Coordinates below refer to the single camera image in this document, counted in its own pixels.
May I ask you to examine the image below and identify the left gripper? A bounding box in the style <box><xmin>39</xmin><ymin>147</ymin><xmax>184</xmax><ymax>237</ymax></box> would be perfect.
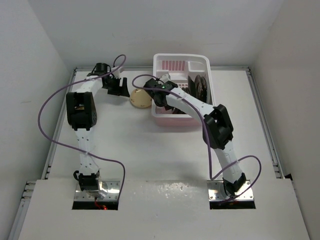
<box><xmin>103</xmin><ymin>76</ymin><xmax>130</xmax><ymax>97</ymax></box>

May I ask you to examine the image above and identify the beige floral small plate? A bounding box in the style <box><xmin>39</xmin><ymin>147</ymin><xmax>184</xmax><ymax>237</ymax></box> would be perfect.
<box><xmin>129</xmin><ymin>88</ymin><xmax>152</xmax><ymax>109</ymax></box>

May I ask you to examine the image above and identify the black glossy plate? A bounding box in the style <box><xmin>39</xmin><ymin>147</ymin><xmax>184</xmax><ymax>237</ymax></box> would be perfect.
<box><xmin>188</xmin><ymin>76</ymin><xmax>197</xmax><ymax>98</ymax></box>
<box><xmin>164</xmin><ymin>105</ymin><xmax>186</xmax><ymax>115</ymax></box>

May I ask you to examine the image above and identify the cream plate dark patterned rim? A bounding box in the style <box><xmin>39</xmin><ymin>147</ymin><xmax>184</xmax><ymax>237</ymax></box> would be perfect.
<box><xmin>200</xmin><ymin>76</ymin><xmax>208</xmax><ymax>103</ymax></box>

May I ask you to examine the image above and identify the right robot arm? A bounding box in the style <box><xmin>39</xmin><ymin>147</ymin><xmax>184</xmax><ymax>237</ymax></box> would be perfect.
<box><xmin>143</xmin><ymin>78</ymin><xmax>247</xmax><ymax>198</ymax></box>

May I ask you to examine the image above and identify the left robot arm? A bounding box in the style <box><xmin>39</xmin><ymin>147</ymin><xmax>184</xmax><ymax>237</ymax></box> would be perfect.
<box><xmin>66</xmin><ymin>63</ymin><xmax>130</xmax><ymax>198</ymax></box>

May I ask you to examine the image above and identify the pink plastic dish rack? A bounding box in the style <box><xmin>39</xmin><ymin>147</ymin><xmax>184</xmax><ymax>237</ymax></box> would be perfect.
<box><xmin>151</xmin><ymin>53</ymin><xmax>216</xmax><ymax>127</ymax></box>

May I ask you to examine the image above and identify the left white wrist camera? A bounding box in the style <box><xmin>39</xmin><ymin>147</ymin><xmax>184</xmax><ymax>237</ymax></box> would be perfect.
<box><xmin>110</xmin><ymin>66</ymin><xmax>124</xmax><ymax>78</ymax></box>

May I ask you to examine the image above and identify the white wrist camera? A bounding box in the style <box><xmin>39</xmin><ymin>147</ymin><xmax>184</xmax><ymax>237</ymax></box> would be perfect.
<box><xmin>110</xmin><ymin>66</ymin><xmax>124</xmax><ymax>78</ymax></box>
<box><xmin>160</xmin><ymin>73</ymin><xmax>171</xmax><ymax>83</ymax></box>

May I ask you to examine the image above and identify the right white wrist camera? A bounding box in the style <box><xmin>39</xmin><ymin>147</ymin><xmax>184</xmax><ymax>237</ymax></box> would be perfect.
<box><xmin>160</xmin><ymin>73</ymin><xmax>171</xmax><ymax>83</ymax></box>

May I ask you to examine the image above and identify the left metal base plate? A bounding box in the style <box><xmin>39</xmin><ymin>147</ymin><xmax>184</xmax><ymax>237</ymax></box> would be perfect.
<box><xmin>73</xmin><ymin>180</ymin><xmax>121</xmax><ymax>202</ymax></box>

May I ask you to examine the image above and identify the metal base plate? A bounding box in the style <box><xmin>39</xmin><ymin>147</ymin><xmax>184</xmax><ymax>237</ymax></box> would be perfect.
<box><xmin>73</xmin><ymin>180</ymin><xmax>121</xmax><ymax>202</ymax></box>
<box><xmin>207</xmin><ymin>180</ymin><xmax>254</xmax><ymax>203</ymax></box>

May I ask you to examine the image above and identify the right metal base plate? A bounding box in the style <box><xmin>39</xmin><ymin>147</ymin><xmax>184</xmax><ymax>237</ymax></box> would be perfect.
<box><xmin>207</xmin><ymin>180</ymin><xmax>254</xmax><ymax>203</ymax></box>

